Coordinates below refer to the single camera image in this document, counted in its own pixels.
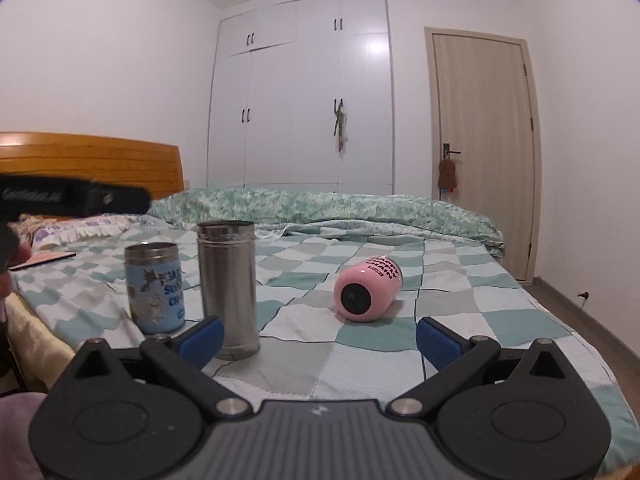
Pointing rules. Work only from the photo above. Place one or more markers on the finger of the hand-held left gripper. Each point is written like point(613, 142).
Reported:
point(120, 199)

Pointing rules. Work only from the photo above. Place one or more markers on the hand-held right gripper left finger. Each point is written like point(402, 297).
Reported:
point(202, 342)

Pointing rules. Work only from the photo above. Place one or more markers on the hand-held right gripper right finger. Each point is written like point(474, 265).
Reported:
point(437, 342)

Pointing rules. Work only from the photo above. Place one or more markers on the pink cup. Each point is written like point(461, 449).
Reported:
point(367, 285)

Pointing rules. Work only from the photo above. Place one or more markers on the stainless steel cup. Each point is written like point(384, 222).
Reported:
point(227, 290)

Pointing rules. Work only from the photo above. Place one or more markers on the blue cartoon print cup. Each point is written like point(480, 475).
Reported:
point(155, 290)

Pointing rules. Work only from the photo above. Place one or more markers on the person's left hand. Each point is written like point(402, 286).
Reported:
point(21, 255)

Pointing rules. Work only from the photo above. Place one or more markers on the wooden headboard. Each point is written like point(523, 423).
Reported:
point(100, 160)

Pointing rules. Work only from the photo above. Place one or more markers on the purple floral pillow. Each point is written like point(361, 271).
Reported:
point(75, 230)

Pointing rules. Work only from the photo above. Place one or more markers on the reddish brown notebook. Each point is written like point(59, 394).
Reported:
point(42, 260)

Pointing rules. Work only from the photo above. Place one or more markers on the checkered bedsheet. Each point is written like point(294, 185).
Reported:
point(350, 360)

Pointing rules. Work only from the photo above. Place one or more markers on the yellow bed sheet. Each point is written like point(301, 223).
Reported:
point(35, 340)

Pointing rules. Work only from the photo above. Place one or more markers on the green floral quilt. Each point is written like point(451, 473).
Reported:
point(325, 207)

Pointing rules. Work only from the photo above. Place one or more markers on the white wardrobe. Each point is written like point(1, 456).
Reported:
point(300, 110)

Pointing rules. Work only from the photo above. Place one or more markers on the purple clothing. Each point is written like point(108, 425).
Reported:
point(17, 435)

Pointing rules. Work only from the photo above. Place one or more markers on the beige wooden door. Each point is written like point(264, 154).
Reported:
point(485, 135)

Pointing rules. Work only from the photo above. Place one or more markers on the hanging ornament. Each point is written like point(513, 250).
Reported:
point(341, 125)

